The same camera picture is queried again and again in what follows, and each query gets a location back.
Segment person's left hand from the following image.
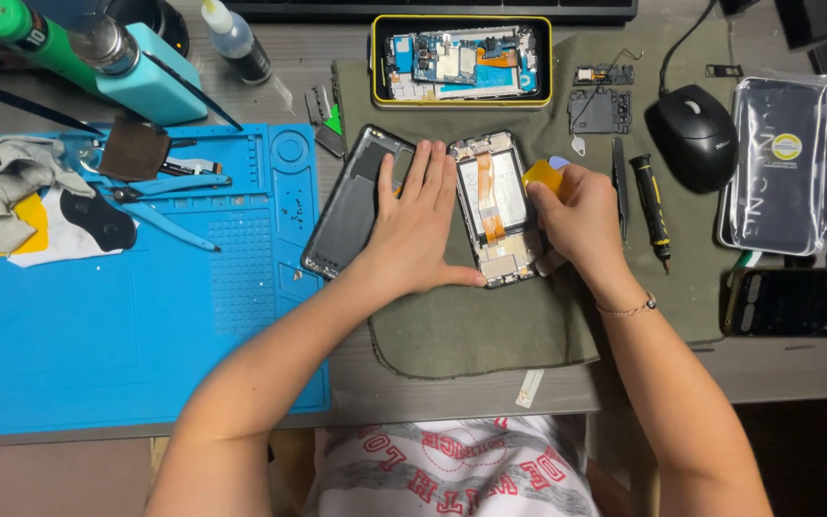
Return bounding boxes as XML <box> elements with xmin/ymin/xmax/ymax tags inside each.
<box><xmin>355</xmin><ymin>140</ymin><xmax>490</xmax><ymax>299</ymax></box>

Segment person's right hand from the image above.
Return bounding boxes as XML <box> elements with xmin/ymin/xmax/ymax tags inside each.
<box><xmin>525</xmin><ymin>163</ymin><xmax>630</xmax><ymax>290</ymax></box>

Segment yellow plastic pry card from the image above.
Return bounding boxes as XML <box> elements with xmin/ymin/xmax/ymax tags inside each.
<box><xmin>522</xmin><ymin>158</ymin><xmax>574</xmax><ymax>202</ymax></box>

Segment black smartphone with battery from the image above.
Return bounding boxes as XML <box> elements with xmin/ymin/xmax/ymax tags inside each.
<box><xmin>448</xmin><ymin>129</ymin><xmax>552</xmax><ymax>290</ymax></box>

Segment black tweezers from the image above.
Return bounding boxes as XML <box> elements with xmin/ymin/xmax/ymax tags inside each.
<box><xmin>612</xmin><ymin>136</ymin><xmax>630</xmax><ymax>247</ymax></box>

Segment black and yellow screwdriver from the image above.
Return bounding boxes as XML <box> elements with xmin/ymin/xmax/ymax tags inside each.
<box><xmin>629</xmin><ymin>153</ymin><xmax>673</xmax><ymax>276</ymax></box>

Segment grey phone back cover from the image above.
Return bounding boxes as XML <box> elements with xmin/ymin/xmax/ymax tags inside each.
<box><xmin>301</xmin><ymin>124</ymin><xmax>416</xmax><ymax>280</ymax></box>

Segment black plastic phone inner cover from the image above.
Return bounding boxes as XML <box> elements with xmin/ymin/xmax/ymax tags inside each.
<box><xmin>568</xmin><ymin>87</ymin><xmax>633</xmax><ymax>136</ymax></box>

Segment olive green work cloth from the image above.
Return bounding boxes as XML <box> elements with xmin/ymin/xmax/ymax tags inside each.
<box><xmin>332</xmin><ymin>34</ymin><xmax>739</xmax><ymax>381</ymax></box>

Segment thin metal pry blade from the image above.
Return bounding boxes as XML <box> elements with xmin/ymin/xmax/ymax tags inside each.
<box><xmin>313</xmin><ymin>125</ymin><xmax>347</xmax><ymax>159</ymax></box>

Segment black computer mouse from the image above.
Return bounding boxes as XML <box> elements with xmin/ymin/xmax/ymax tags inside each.
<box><xmin>644</xmin><ymin>84</ymin><xmax>739</xmax><ymax>194</ymax></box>

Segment small phone circuit board part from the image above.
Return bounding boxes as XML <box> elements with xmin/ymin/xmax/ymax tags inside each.
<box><xmin>573</xmin><ymin>62</ymin><xmax>636</xmax><ymax>88</ymax></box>

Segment razor blade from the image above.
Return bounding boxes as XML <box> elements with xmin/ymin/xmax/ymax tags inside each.
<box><xmin>303</xmin><ymin>85</ymin><xmax>335</xmax><ymax>125</ymax></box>

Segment white adhesive strip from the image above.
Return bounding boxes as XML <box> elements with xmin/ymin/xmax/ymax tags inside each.
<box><xmin>514</xmin><ymin>369</ymin><xmax>546</xmax><ymax>409</ymax></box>

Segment black tray with yellow rim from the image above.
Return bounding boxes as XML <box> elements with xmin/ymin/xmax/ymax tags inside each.
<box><xmin>369</xmin><ymin>13</ymin><xmax>554</xmax><ymax>111</ymax></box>

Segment phone case in clear packaging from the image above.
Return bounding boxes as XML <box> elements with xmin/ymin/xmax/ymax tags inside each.
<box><xmin>717</xmin><ymin>70</ymin><xmax>827</xmax><ymax>257</ymax></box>

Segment black smartphone with gold edge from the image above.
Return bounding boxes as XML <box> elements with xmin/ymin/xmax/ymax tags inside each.
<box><xmin>723</xmin><ymin>266</ymin><xmax>827</xmax><ymax>339</ymax></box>

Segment black keyboard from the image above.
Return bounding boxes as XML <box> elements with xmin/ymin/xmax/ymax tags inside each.
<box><xmin>223</xmin><ymin>0</ymin><xmax>639</xmax><ymax>23</ymax></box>

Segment person's white printed shirt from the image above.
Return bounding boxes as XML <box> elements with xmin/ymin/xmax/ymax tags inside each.
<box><xmin>302</xmin><ymin>415</ymin><xmax>603</xmax><ymax>517</ymax></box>

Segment blue silicone repair mat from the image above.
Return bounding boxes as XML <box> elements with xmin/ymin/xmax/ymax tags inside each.
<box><xmin>0</xmin><ymin>123</ymin><xmax>333</xmax><ymax>439</ymax></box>

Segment long black pointed probe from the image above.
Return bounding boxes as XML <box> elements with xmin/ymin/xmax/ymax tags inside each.
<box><xmin>143</xmin><ymin>50</ymin><xmax>245</xmax><ymax>133</ymax></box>

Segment clear squeeze bottle with nozzle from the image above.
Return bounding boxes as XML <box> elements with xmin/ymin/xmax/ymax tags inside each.
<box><xmin>200</xmin><ymin>0</ymin><xmax>275</xmax><ymax>88</ymax></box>

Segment brown square pad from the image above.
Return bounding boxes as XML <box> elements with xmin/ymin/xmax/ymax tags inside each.
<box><xmin>97</xmin><ymin>117</ymin><xmax>172</xmax><ymax>182</ymax></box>

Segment teal hot air gun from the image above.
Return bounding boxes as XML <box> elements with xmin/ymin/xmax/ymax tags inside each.
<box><xmin>67</xmin><ymin>13</ymin><xmax>211</xmax><ymax>128</ymax></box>

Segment white black yellow sheet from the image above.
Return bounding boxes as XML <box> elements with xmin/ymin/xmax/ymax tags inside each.
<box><xmin>0</xmin><ymin>187</ymin><xmax>139</xmax><ymax>269</ymax></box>

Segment black round object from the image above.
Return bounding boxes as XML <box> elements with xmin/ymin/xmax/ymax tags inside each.
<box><xmin>103</xmin><ymin>0</ymin><xmax>191</xmax><ymax>60</ymax></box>

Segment black spudger stick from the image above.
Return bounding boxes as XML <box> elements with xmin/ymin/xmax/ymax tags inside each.
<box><xmin>0</xmin><ymin>78</ymin><xmax>107</xmax><ymax>138</ymax></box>

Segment grey rag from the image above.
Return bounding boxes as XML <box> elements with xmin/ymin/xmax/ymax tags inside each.
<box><xmin>0</xmin><ymin>135</ymin><xmax>99</xmax><ymax>254</ymax></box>

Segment green glue tube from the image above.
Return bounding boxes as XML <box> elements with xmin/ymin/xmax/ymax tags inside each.
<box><xmin>0</xmin><ymin>0</ymin><xmax>107</xmax><ymax>96</ymax></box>

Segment thin bead bracelet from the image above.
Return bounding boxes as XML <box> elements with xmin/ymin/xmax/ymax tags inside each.
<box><xmin>594</xmin><ymin>290</ymin><xmax>659</xmax><ymax>319</ymax></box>

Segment phone frame with blue mainboard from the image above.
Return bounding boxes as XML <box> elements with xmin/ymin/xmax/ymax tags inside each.
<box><xmin>383</xmin><ymin>26</ymin><xmax>541</xmax><ymax>102</ymax></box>

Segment black mouse cable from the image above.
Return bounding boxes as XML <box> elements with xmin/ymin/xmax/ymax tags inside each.
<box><xmin>658</xmin><ymin>0</ymin><xmax>719</xmax><ymax>98</ymax></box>

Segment black flex cable strip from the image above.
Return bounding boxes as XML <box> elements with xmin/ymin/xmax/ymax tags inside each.
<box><xmin>158</xmin><ymin>156</ymin><xmax>225</xmax><ymax>178</ymax></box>

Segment blue handled cutting pliers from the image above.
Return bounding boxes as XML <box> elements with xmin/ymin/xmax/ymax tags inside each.
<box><xmin>89</xmin><ymin>172</ymin><xmax>235</xmax><ymax>254</ymax></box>

